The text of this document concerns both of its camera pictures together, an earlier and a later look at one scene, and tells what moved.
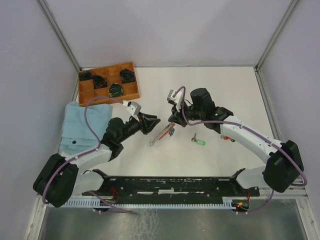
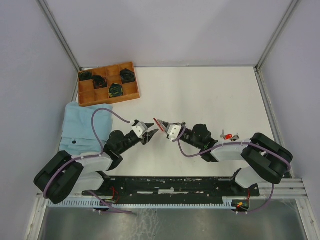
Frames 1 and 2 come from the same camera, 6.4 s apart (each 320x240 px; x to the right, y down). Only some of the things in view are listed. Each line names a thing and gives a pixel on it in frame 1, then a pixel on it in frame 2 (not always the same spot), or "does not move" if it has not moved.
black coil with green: x=115 y=90 does not move
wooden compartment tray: x=118 y=81 does not move
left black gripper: x=146 y=125 -> x=148 y=135
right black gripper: x=177 y=117 -> x=181 y=125
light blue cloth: x=76 y=137 does not move
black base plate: x=174 y=188 does not move
